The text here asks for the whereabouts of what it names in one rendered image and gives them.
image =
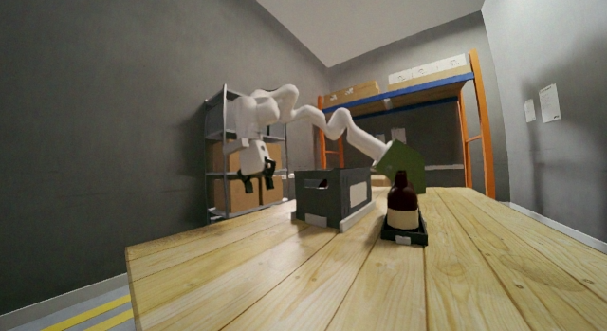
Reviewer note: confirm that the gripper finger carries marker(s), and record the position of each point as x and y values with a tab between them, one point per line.
268	172
246	181

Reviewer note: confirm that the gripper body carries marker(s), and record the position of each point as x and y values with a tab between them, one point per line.
252	158

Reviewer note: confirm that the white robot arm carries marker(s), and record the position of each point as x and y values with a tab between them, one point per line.
249	118

